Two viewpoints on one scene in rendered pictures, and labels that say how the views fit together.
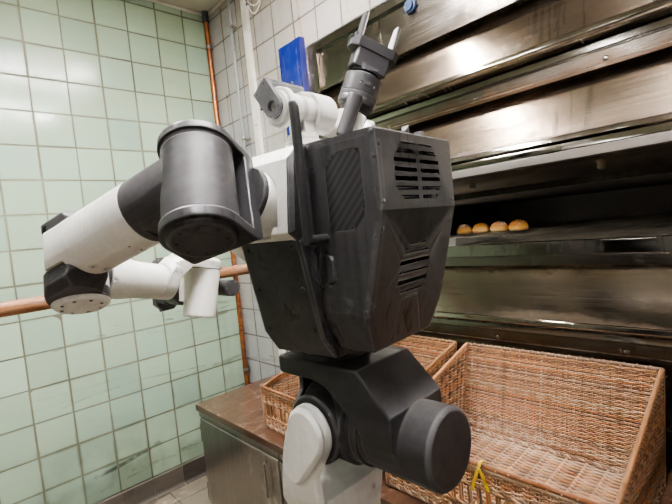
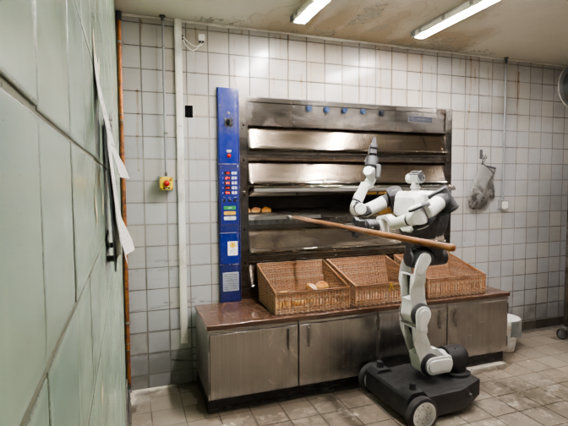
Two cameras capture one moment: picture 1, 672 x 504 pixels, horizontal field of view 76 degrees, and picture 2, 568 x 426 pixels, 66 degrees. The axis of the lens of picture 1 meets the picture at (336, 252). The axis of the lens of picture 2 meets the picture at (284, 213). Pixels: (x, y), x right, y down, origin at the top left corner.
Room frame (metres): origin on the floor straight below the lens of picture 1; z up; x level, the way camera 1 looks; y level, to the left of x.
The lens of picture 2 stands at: (0.39, 2.91, 1.44)
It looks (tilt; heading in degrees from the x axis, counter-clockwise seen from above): 4 degrees down; 293
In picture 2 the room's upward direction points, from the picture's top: straight up
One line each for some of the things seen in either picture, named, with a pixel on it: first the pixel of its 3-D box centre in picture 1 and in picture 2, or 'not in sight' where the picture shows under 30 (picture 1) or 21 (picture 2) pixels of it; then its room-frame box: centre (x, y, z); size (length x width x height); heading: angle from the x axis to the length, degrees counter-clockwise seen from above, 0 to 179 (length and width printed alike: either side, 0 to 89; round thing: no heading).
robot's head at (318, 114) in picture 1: (303, 118); (414, 180); (0.73, 0.03, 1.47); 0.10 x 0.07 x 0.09; 139
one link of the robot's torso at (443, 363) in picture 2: not in sight; (430, 360); (0.63, -0.06, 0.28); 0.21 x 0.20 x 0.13; 45
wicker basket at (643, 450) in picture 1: (520, 428); (371, 278); (1.10, -0.43, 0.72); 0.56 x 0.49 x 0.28; 44
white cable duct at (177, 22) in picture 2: (265, 203); (181, 184); (2.30, 0.34, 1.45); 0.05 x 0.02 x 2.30; 43
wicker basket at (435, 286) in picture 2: not in sight; (438, 272); (0.65, -0.86, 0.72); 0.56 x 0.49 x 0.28; 42
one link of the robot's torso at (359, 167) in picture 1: (341, 237); (422, 211); (0.69, -0.01, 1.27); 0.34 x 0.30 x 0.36; 139
